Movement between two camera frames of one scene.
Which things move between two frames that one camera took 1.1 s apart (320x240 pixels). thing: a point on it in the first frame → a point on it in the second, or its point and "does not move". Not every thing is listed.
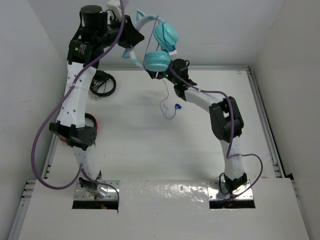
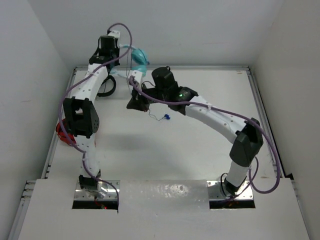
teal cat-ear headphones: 166,38 → 140,60
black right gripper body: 169,74 → 155,91
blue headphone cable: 177,106 → 168,116
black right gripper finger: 153,74 → 138,101
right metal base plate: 215,193 does not move
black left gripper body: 106,34 → 115,53
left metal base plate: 81,194 does not move
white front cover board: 166,210 does not move
